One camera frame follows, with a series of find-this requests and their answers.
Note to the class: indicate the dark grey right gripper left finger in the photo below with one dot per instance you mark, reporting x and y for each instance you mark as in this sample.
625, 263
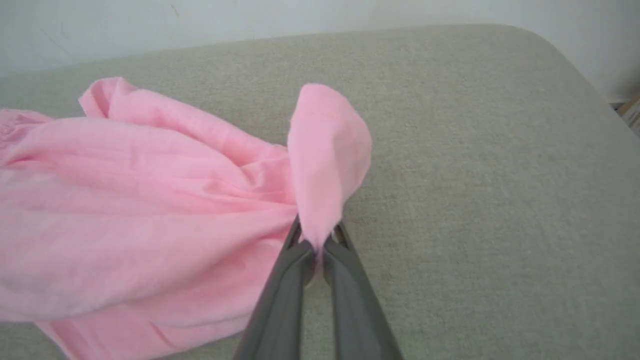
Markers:
280, 305

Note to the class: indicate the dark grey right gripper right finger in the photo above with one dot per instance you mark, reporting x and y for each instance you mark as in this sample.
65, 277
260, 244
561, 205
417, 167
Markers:
357, 310

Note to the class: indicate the pink garment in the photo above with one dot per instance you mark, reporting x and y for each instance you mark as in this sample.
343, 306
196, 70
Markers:
150, 210

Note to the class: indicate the beige grey fabric sofa cushion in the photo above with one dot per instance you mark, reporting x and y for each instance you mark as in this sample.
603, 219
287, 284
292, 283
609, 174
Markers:
475, 200

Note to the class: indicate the light wooden furniture piece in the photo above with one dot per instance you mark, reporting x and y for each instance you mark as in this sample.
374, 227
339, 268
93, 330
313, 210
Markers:
631, 109

